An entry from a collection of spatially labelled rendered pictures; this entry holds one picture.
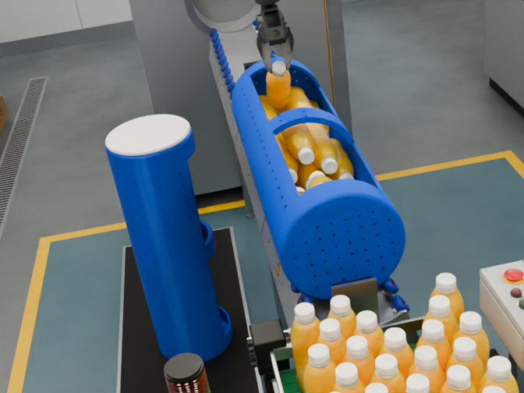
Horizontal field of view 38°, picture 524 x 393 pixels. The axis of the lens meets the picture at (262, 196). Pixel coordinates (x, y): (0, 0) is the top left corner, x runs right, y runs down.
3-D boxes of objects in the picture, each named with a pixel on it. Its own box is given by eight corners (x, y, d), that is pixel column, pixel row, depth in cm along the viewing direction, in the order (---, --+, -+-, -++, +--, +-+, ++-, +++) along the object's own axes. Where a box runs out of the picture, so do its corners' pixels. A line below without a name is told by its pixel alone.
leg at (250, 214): (256, 211, 396) (238, 100, 364) (258, 217, 391) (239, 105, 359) (245, 214, 396) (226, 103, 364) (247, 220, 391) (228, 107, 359)
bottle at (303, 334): (330, 369, 165) (321, 302, 156) (331, 394, 159) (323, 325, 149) (297, 373, 166) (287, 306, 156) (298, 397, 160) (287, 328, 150)
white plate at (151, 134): (141, 161, 232) (142, 164, 233) (207, 124, 248) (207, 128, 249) (88, 140, 250) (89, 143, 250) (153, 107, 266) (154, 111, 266)
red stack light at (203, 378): (207, 369, 125) (202, 352, 123) (210, 398, 120) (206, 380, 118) (168, 378, 125) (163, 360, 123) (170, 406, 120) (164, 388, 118)
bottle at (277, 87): (294, 95, 232) (295, 65, 215) (282, 113, 230) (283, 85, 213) (274, 84, 233) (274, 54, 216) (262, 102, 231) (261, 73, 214)
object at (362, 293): (377, 316, 174) (373, 272, 167) (380, 323, 172) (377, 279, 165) (334, 326, 173) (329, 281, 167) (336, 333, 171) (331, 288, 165)
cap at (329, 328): (319, 338, 147) (318, 331, 146) (321, 325, 150) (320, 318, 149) (339, 339, 146) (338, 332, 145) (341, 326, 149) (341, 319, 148)
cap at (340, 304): (327, 309, 154) (326, 302, 153) (339, 299, 156) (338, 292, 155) (342, 317, 151) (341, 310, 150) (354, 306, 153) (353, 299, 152)
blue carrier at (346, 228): (326, 126, 252) (309, 45, 237) (413, 282, 177) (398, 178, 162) (242, 150, 251) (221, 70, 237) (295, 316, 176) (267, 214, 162)
